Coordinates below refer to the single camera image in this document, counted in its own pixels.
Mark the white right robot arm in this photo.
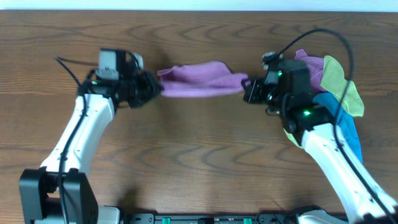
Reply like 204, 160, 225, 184
241, 60, 397, 223

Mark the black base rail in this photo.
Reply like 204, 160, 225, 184
119, 213, 299, 224

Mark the light purple cloth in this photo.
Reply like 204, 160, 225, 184
157, 61, 248, 98

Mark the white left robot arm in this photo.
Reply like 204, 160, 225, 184
19, 49, 163, 224

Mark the dark purple cloth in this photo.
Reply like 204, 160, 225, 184
295, 49, 327, 95

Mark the green cloth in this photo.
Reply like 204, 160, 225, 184
282, 55, 365, 149

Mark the blue cloth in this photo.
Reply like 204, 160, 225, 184
313, 93, 363, 162

